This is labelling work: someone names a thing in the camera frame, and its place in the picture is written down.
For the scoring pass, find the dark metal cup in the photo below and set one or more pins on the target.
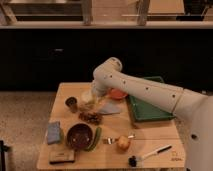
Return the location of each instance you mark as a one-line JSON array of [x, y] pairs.
[[71, 102]]

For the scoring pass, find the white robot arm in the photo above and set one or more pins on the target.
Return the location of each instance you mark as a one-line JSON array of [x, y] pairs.
[[194, 108]]

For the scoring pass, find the green cucumber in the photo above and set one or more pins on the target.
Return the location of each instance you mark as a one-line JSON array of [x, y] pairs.
[[95, 140]]

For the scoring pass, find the white paper cup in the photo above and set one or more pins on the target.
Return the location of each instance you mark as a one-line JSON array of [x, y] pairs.
[[84, 100]]

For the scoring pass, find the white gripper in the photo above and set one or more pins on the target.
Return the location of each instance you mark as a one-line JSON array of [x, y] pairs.
[[98, 90]]

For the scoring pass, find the yellow banana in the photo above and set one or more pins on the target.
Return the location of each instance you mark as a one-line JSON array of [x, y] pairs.
[[95, 101]]

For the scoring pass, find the orange bowl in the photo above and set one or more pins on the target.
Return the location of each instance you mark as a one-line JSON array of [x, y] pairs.
[[116, 94]]

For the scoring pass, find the green plastic tray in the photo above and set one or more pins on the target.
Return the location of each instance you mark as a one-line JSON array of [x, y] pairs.
[[141, 111]]

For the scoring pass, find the dark red bowl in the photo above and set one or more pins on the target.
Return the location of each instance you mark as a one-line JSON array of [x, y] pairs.
[[79, 136]]

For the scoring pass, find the brown grape bunch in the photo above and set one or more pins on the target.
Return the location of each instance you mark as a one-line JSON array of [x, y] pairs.
[[92, 118]]

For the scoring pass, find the blue sponge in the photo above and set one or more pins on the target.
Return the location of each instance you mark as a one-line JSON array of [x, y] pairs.
[[54, 133]]

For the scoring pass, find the brown wooden block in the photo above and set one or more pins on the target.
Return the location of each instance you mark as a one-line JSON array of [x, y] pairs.
[[61, 156]]

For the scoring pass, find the black white brush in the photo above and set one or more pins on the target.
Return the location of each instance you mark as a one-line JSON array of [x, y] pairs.
[[135, 161]]

